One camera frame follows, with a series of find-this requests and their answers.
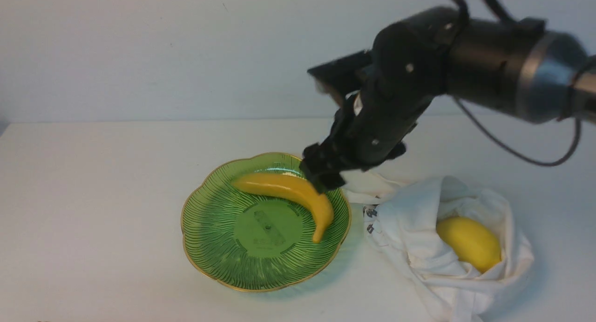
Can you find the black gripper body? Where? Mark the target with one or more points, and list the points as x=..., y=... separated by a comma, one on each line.
x=368, y=130

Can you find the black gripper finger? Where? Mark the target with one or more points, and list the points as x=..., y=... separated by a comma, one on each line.
x=314, y=162

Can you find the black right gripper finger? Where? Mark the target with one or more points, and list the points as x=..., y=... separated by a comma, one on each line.
x=326, y=181

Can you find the yellow banana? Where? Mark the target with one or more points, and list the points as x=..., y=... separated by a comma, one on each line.
x=294, y=189

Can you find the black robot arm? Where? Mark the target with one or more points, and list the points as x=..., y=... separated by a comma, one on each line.
x=516, y=68

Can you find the white cloth bag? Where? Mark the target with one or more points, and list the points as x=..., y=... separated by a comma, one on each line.
x=400, y=221

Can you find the green ribbed glass plate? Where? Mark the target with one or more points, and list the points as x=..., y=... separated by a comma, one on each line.
x=255, y=243

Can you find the yellow lemon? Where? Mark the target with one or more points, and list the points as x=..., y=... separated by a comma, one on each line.
x=471, y=241

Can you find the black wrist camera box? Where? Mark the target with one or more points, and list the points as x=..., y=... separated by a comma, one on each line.
x=342, y=77

